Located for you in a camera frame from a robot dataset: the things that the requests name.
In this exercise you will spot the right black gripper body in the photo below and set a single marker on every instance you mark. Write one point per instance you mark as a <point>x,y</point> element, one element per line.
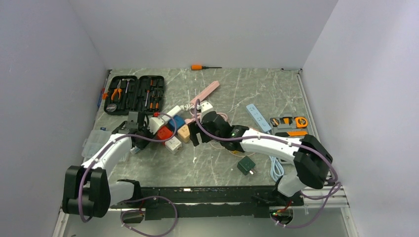
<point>194,129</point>

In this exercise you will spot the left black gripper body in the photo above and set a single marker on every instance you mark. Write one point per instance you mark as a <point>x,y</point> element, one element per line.
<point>146,133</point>

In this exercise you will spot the red cube adapter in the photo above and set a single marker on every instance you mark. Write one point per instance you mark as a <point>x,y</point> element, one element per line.
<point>164,133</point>

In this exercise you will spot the wooden beige cube adapter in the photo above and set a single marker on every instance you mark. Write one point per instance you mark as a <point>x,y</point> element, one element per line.
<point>183,133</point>

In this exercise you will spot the black tool case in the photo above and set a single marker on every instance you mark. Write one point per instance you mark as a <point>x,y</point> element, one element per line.
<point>144,94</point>

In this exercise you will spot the blue cube adapter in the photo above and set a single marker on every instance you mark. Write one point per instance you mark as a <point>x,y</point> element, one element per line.
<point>179,121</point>

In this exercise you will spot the pink power strip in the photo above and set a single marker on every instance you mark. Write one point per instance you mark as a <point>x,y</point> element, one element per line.
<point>206,92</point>

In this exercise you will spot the white cube adapter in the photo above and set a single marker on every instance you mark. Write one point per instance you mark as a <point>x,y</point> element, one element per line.
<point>174,145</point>

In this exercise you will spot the light blue power strip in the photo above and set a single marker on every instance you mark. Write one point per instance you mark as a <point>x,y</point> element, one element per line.
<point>258,118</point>

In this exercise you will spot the dark green cube adapter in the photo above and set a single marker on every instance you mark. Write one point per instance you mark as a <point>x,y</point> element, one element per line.
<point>246,166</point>

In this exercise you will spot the clear plastic screw box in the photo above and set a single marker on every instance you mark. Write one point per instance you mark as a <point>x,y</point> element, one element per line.
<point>97,140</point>

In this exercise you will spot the grey tool case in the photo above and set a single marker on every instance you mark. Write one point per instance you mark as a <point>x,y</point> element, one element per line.
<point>285,126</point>

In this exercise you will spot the white power strip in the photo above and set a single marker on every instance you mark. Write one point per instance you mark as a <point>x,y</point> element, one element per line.
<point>174,111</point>

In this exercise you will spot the yellow cube adapter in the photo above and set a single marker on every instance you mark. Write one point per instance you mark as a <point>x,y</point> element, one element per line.
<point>234,152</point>

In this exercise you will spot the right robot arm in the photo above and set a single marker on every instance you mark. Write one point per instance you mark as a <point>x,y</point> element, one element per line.
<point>312,164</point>

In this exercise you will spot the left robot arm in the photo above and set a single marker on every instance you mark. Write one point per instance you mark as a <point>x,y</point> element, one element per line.
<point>95,178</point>

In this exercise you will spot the blue red pen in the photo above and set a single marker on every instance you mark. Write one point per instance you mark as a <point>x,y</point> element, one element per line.
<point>100,97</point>

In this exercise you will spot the black base bar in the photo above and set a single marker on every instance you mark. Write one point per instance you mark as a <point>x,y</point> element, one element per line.
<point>166,210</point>

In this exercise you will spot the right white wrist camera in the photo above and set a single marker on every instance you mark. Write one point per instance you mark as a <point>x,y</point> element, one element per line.
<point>205,107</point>

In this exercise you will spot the orange handled screwdriver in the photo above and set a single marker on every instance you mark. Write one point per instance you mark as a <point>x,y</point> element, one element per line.
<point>201,67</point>

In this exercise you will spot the aluminium rail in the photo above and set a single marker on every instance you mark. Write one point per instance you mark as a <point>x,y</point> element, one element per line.
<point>327,196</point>

